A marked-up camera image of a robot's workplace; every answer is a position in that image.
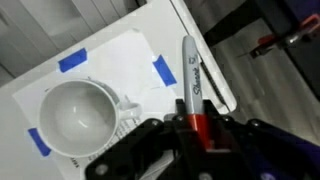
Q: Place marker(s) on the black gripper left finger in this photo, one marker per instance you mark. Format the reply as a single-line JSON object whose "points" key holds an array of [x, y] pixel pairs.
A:
{"points": [[140, 150]]}

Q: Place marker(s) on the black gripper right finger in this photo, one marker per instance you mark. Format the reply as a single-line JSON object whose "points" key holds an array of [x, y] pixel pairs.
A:
{"points": [[250, 150]]}

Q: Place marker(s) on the grey marker with red cap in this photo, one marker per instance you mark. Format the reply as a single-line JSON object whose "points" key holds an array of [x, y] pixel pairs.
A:
{"points": [[191, 76]]}

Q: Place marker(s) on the white ceramic mug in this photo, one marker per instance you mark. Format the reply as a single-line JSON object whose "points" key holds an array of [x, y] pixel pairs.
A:
{"points": [[78, 118]]}

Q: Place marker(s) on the blue tape strip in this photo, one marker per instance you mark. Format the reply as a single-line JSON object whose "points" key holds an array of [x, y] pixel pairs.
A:
{"points": [[72, 60], [39, 141], [164, 70]]}

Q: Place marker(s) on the white printed paper sheet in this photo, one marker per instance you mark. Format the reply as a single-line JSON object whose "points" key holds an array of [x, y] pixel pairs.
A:
{"points": [[123, 63]]}

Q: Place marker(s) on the black table stand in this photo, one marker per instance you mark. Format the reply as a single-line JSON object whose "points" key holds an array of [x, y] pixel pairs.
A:
{"points": [[300, 66]]}

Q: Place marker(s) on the red and black clamp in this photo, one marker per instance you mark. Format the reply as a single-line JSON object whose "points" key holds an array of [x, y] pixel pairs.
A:
{"points": [[286, 36]]}

